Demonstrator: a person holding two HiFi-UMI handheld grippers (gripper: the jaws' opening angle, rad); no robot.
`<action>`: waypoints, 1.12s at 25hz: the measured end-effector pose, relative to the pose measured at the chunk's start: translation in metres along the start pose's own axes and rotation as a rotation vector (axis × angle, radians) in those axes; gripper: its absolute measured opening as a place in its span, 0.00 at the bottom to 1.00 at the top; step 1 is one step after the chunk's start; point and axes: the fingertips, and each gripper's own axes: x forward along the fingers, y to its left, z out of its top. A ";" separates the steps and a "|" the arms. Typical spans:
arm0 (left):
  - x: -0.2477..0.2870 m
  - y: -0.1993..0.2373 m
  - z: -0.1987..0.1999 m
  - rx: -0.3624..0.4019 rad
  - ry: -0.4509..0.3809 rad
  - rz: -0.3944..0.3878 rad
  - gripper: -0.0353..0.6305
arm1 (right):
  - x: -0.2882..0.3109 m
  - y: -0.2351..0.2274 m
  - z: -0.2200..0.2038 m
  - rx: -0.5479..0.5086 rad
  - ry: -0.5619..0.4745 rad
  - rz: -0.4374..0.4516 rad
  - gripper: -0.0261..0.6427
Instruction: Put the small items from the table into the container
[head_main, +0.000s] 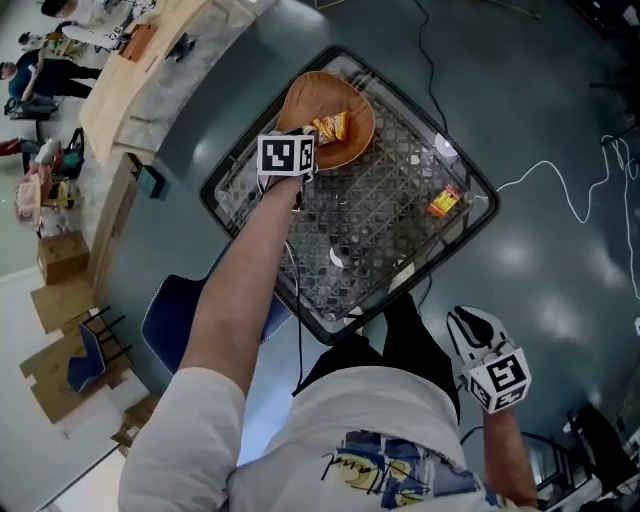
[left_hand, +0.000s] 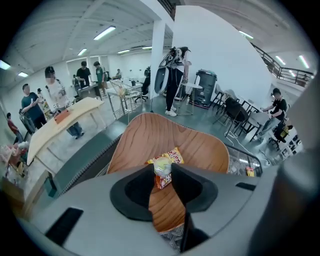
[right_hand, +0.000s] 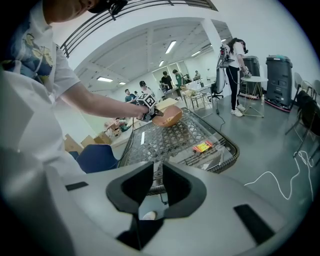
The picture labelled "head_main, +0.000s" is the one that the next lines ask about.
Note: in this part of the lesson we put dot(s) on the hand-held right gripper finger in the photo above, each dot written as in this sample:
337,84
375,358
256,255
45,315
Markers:
461,345
497,337

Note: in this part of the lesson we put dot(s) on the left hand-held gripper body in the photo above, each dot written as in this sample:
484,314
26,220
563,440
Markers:
280,155

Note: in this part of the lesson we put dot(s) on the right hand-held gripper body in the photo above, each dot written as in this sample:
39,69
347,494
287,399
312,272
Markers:
500,380

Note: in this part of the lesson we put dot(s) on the orange yellow snack packet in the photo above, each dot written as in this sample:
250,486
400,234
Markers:
330,127

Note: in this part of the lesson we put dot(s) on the wooden bowl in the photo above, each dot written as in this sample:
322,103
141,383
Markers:
320,92

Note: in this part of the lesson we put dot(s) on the red yellow snack packet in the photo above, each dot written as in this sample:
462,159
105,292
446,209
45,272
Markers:
444,201

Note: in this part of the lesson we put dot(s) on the person's left forearm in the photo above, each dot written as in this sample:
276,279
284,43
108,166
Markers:
240,280

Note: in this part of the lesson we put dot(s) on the person's right forearm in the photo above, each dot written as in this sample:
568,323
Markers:
507,455

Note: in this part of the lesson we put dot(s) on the person's black shorts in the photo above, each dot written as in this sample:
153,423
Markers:
400,340

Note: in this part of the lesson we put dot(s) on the grey stone curved bench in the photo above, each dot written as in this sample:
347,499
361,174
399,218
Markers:
200,65

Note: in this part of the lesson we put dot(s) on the person's white printed shirt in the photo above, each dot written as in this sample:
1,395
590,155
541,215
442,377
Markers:
360,415

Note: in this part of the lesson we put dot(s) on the glass top wicker table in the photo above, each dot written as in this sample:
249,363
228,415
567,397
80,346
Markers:
380,235

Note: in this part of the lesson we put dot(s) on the dark green box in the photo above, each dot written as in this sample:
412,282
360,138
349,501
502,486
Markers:
150,182

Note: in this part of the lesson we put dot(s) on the black sneaker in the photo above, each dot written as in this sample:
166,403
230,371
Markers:
177,50

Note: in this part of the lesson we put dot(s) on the light wooden curved counter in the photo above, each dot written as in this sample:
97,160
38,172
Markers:
125,95

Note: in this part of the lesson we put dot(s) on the wooden partition panel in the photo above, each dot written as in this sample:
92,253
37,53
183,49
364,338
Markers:
112,225

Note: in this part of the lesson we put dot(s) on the orange wooden tray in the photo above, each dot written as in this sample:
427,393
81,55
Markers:
137,42

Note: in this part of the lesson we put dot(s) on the dark blue chair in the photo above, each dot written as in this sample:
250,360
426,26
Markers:
170,320

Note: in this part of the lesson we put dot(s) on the teal and black bag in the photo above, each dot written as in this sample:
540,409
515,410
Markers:
70,160

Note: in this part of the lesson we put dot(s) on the yellow stool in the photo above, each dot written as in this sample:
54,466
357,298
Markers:
62,195

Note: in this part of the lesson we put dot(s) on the white soft bundle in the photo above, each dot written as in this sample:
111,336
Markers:
47,150

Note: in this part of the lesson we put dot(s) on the closed cardboard box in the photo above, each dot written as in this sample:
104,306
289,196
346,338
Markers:
62,257

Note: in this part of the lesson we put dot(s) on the pink basket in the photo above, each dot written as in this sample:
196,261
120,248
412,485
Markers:
27,200

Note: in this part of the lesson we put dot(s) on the blue chair with black legs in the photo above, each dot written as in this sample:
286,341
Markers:
87,360

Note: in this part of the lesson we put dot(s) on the small cardboard piece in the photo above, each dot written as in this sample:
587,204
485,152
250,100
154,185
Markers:
137,415

